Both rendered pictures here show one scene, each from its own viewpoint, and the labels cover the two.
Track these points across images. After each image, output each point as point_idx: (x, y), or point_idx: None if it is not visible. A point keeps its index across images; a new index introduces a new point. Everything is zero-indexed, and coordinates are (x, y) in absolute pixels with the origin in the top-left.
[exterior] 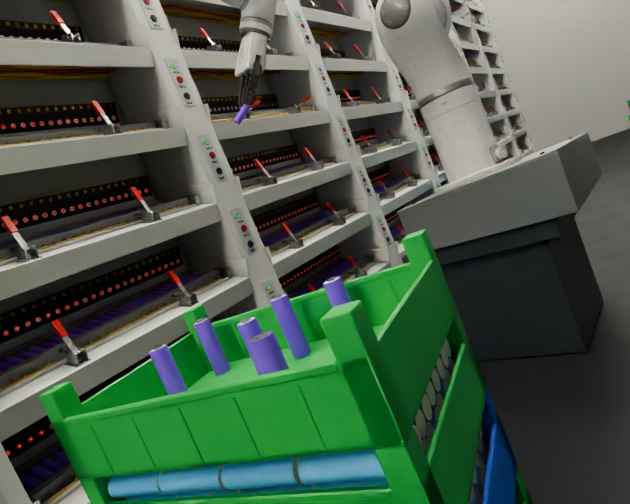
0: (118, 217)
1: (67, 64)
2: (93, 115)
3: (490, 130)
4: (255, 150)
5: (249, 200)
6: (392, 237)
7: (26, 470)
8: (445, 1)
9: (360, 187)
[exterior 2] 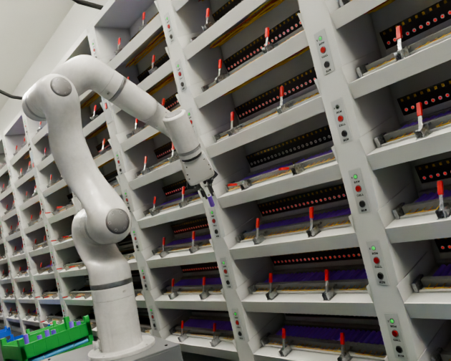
0: (195, 242)
1: (169, 174)
2: None
3: (97, 326)
4: (325, 183)
5: (234, 253)
6: (415, 352)
7: (192, 318)
8: (87, 221)
9: (366, 268)
